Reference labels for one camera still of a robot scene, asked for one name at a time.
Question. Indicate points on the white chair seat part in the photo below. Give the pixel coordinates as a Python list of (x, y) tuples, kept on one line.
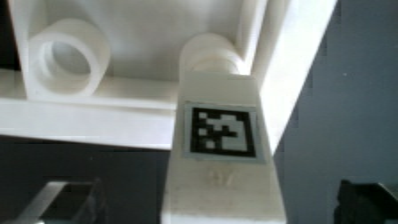
[(107, 49)]

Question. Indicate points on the white chair leg with tag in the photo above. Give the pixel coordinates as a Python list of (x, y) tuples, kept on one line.
[(220, 186)]

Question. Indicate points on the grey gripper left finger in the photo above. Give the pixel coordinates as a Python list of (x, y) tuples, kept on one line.
[(66, 204)]

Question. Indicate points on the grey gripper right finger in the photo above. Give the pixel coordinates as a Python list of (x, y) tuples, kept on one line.
[(366, 203)]

